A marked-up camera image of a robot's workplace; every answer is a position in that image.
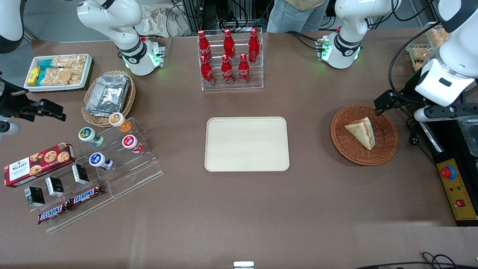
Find crumpled beige bag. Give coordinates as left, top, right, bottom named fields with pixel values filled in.
left=135, top=4, right=191, bottom=38

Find green-lid yogurt cup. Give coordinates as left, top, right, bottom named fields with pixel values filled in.
left=78, top=127, right=104, bottom=147

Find clear plastic container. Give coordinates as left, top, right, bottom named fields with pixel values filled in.
left=457, top=119, right=478, bottom=157

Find triangular sandwich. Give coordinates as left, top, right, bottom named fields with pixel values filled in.
left=344, top=117, right=375, bottom=151

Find black appliance power cable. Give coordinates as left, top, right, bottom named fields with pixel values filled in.
left=406, top=116, right=437, bottom=165

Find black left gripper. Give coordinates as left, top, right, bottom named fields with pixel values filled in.
left=375, top=69, right=431, bottom=116

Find stacked aluminium foil containers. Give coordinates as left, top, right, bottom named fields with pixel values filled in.
left=86, top=75, right=130, bottom=116

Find Snickers chocolate bar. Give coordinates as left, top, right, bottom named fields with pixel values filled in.
left=69, top=185, right=105, bottom=207
left=37, top=202, right=71, bottom=225

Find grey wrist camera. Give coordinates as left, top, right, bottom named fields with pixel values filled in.
left=414, top=104, right=478, bottom=123
left=0, top=120, right=21, bottom=137

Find metal equipment rack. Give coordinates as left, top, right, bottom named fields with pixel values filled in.
left=179, top=0, right=269, bottom=34

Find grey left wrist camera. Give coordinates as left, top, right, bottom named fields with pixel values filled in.
left=414, top=104, right=478, bottom=123

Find red Walkers cookie box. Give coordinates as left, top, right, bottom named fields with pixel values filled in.
left=4, top=142, right=75, bottom=188

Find yellow emergency stop control box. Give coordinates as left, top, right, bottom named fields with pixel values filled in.
left=436, top=158, right=478, bottom=227

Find red-lid yogurt cup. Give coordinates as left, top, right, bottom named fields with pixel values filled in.
left=122, top=135, right=144, bottom=154

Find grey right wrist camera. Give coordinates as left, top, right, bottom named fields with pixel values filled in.
left=0, top=120, right=21, bottom=137

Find orange-lid yogurt cup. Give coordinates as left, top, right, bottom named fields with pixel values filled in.
left=109, top=112, right=132, bottom=133

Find white rectangular snack tray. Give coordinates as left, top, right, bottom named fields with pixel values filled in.
left=24, top=53, right=94, bottom=93

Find black countertop appliance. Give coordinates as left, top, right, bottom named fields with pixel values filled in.
left=420, top=112, right=478, bottom=176

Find red cola bottle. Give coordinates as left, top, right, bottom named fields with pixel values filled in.
left=198, top=30, right=212, bottom=62
left=221, top=55, right=234, bottom=86
left=238, top=53, right=251, bottom=85
left=223, top=28, right=236, bottom=60
left=201, top=55, right=215, bottom=87
left=248, top=28, right=260, bottom=62

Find clear acrylic stepped stand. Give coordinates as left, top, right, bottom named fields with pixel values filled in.
left=80, top=118, right=165, bottom=198
left=7, top=161, right=115, bottom=233

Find person in blue jeans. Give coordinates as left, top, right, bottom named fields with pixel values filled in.
left=267, top=0, right=329, bottom=33

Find round brown wicker basket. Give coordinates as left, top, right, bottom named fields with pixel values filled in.
left=330, top=104, right=399, bottom=166

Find light woven wicker basket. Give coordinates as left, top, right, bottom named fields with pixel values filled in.
left=81, top=70, right=136, bottom=128

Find beige plastic tray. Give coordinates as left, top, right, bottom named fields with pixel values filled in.
left=205, top=117, right=290, bottom=172

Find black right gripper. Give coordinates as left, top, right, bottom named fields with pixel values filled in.
left=0, top=77, right=67, bottom=122

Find black floor cable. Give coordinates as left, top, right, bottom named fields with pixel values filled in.
left=353, top=252, right=478, bottom=269

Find white wire shelf rack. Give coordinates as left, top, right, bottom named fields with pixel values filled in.
left=406, top=22, right=450, bottom=72

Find black arm-mounted cable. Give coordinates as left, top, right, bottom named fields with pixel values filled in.
left=388, top=22, right=442, bottom=109

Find small black carton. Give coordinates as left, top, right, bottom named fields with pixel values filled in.
left=25, top=186, right=45, bottom=207
left=45, top=177, right=64, bottom=197
left=72, top=164, right=90, bottom=185

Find clear acrylic bottle rack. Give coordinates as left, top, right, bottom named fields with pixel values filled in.
left=197, top=28, right=264, bottom=91

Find blue-lid yogurt cup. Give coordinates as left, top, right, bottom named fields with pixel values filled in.
left=89, top=152, right=113, bottom=171

